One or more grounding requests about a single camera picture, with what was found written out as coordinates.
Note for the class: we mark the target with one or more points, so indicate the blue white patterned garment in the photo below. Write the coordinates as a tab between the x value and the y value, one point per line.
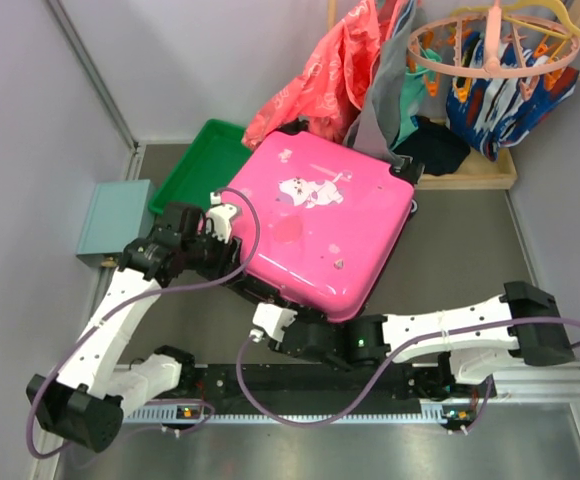
495	115

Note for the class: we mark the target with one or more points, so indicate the pink hard-shell suitcase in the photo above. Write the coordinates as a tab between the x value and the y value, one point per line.
318	223

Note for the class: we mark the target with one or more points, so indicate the dark navy folded garment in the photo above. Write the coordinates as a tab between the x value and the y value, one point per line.
439	150

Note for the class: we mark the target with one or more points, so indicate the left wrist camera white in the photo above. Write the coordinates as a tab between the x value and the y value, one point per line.
219	218

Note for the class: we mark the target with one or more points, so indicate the green plastic tray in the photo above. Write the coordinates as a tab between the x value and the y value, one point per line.
211	161

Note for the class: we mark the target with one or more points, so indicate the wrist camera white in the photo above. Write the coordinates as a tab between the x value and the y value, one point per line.
219	218
270	321

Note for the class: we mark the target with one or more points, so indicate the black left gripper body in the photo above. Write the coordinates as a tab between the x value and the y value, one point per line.
208	255

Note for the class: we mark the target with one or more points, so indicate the yellow clothes hanger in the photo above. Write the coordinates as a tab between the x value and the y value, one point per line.
564	28

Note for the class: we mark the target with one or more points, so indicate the teal green garment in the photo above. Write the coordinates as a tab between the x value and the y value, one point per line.
412	94

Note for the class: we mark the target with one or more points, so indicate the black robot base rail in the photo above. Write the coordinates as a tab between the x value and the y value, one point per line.
315	384

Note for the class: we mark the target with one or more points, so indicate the pink round clip hanger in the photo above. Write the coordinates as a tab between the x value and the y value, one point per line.
550	18

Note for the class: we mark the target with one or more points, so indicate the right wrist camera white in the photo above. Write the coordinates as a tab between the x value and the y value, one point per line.
270	321

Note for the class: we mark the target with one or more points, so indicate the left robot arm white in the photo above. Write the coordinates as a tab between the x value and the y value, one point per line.
82	400

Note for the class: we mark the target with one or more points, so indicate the coral pink patterned garment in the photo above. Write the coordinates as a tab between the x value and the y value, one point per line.
330	91

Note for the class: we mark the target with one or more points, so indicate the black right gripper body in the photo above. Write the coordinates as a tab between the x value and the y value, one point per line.
338	362

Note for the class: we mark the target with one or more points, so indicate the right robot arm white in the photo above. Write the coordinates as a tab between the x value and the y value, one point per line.
521	326

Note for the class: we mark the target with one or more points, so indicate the slotted grey cable duct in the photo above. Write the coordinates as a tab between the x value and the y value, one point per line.
238	412

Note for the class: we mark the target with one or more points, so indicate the light blue metal box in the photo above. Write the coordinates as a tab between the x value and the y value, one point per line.
118	214

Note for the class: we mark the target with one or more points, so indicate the grey hanging garment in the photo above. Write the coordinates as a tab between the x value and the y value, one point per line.
378	125

